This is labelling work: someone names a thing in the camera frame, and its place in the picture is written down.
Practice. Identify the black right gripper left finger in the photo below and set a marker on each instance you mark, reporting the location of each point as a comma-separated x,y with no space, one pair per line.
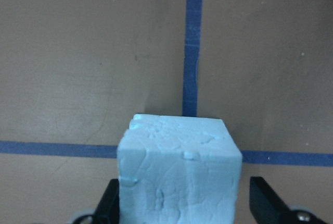
107,210

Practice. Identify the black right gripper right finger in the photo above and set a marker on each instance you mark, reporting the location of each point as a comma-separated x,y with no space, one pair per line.
267,207

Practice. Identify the light blue block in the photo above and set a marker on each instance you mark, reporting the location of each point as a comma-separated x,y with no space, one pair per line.
176,169

